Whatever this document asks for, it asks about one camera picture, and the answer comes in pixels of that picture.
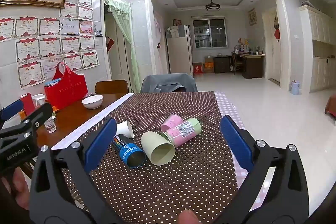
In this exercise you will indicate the red felt bag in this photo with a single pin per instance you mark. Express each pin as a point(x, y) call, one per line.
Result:
point(67, 87)

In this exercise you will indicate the small framed picture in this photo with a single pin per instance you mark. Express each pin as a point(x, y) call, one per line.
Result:
point(252, 17)

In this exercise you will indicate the white refrigerator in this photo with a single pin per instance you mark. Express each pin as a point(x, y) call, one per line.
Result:
point(178, 53)

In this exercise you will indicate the pink labelled cup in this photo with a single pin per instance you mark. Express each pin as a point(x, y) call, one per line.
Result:
point(178, 136)

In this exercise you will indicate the ceiling fan lamp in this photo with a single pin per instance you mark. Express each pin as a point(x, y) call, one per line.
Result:
point(212, 6)

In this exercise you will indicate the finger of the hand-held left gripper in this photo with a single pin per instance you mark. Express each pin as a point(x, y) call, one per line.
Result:
point(39, 113)
point(10, 109)

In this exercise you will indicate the white paper cup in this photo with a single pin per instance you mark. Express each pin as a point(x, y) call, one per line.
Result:
point(125, 129)

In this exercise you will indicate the brown polka-dot tablecloth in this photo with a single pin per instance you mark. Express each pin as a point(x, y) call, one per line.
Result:
point(183, 182)

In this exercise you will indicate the red gift box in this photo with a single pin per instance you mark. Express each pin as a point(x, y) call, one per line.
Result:
point(197, 68)

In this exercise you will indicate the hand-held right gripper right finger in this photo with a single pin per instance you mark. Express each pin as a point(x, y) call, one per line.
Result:
point(237, 145)

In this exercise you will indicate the person's right hand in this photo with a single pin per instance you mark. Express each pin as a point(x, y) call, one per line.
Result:
point(188, 217)

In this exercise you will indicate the red furniture edge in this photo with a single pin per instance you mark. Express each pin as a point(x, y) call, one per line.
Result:
point(331, 107)

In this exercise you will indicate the pale green cup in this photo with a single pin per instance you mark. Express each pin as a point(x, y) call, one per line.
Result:
point(155, 146)

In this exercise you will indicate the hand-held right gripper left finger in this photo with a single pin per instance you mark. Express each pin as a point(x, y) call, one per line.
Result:
point(101, 145)

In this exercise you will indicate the grey jacket on chair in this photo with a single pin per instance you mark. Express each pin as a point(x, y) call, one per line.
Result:
point(169, 83)

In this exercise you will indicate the white door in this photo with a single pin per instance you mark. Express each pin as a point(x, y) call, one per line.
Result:
point(270, 56)

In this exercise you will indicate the red door decoration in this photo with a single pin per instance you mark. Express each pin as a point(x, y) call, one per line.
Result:
point(276, 29)

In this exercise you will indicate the person's left hand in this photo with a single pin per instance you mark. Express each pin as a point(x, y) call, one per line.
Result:
point(17, 187)

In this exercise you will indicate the plain pink cup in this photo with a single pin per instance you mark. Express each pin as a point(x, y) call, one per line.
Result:
point(171, 121)

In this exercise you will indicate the white bowl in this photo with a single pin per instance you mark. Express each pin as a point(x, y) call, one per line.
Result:
point(92, 101)

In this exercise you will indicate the wooden chair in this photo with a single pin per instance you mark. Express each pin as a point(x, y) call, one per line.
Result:
point(111, 87)

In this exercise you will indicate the dark desk chair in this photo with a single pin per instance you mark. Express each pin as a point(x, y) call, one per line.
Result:
point(237, 63)

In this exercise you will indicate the light green labelled cup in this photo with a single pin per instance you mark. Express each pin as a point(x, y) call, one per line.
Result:
point(194, 124)

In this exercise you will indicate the dark low cabinet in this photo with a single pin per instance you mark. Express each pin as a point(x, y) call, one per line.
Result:
point(222, 64)

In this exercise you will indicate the blue printed cup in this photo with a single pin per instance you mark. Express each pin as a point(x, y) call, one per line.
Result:
point(128, 151)

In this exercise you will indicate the green door curtain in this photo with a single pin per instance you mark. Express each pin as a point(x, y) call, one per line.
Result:
point(131, 40)

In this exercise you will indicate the wooden table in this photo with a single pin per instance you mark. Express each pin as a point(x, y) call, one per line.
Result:
point(76, 115)

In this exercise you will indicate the pink checked tablecloth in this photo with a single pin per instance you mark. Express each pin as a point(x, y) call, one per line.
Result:
point(228, 105)

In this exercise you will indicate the white wall cabinet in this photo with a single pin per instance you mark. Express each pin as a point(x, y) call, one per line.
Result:
point(319, 29)

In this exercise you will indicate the wall of award certificates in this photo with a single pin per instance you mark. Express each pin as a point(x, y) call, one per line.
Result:
point(50, 42)

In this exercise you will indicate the window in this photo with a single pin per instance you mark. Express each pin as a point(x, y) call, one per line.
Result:
point(210, 32)

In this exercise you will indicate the light blue bin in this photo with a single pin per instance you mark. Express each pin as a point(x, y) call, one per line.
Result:
point(295, 88)

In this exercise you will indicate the clear drinking glass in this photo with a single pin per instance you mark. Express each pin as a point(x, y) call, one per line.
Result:
point(50, 126)

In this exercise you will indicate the dark wooden desk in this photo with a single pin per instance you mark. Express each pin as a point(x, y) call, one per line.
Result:
point(253, 65)

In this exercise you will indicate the stack of cardboard boxes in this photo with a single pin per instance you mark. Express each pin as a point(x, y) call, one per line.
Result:
point(208, 66)

